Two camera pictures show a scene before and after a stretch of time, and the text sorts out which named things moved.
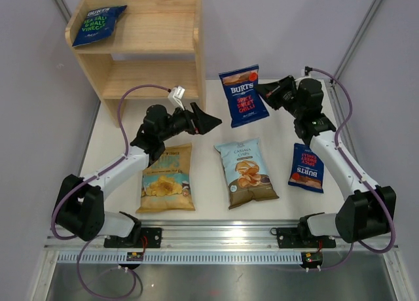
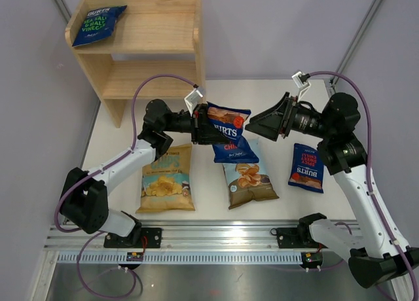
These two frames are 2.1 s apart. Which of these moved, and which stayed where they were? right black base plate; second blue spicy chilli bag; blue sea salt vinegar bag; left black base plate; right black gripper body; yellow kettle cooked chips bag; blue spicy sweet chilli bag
Moved: blue spicy sweet chilli bag; right black gripper body
Stayed: right black base plate; blue sea salt vinegar bag; left black base plate; yellow kettle cooked chips bag; second blue spicy chilli bag
